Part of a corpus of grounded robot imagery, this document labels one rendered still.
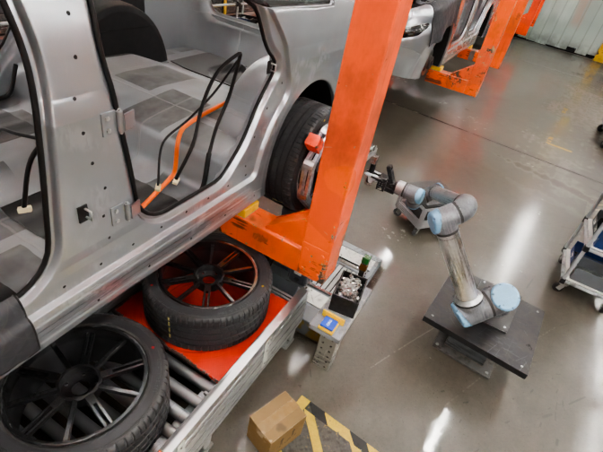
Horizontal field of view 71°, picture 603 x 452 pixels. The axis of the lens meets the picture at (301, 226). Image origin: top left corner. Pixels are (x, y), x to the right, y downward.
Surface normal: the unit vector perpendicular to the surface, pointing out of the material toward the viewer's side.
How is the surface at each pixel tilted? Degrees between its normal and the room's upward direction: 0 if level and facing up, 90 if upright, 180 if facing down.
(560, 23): 90
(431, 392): 0
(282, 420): 0
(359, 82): 90
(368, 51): 90
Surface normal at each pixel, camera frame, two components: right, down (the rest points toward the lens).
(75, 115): 0.86, 0.36
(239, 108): -0.31, -0.07
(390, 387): 0.16, -0.79
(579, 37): -0.56, 0.41
